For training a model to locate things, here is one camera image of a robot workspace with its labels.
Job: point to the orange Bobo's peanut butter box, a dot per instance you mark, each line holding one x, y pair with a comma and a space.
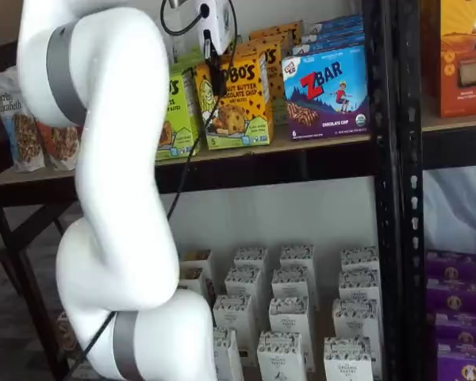
275, 79
238, 119
279, 29

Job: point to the purple snack box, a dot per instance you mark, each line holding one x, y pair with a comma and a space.
464, 329
454, 297
464, 365
452, 266

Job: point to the orange Purely Elizabeth granola bag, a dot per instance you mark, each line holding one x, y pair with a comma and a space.
59, 145

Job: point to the white carton with colourful print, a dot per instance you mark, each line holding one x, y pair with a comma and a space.
190, 282
196, 260

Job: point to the black metal shelf rack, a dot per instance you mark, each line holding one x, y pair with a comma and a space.
385, 198
410, 238

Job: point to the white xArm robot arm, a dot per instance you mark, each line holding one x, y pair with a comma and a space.
115, 119

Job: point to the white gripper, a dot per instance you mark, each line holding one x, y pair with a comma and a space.
218, 24

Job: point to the white patterned carton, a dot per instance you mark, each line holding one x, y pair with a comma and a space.
250, 258
232, 317
359, 287
242, 283
347, 361
359, 260
289, 285
355, 321
227, 357
279, 357
297, 258
289, 321

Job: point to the blue Zbar chocolate chip box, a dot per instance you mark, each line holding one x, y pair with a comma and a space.
325, 95
337, 24
321, 47
333, 36

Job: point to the green Bobo's apple pie box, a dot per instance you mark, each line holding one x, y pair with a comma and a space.
188, 57
178, 115

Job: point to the large orange snack box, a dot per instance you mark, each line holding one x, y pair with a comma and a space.
460, 47

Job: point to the blue Purely Elizabeth granola bag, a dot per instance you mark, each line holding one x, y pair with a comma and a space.
12, 131

